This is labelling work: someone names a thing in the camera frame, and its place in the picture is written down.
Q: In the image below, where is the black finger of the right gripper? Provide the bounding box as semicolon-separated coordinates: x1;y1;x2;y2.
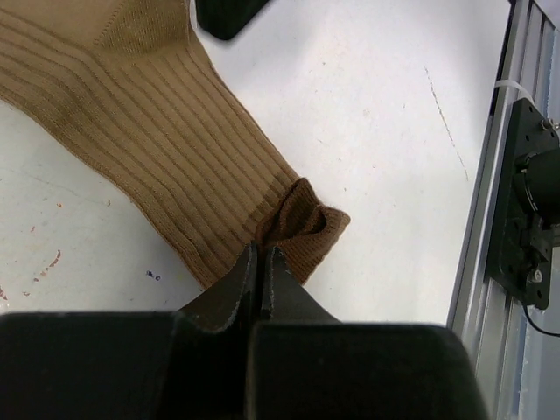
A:
194;0;270;41

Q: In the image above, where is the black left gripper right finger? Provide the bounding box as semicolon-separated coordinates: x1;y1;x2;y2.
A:
247;249;487;419

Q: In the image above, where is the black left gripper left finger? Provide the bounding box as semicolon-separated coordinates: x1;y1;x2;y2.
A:
1;244;258;419

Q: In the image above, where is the tan ribbed sock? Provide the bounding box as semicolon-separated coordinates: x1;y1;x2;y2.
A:
1;1;350;287

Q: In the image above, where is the aluminium frame rail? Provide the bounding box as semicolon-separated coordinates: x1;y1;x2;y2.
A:
447;1;559;419

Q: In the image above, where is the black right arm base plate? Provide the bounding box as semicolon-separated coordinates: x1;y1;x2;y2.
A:
486;98;559;310

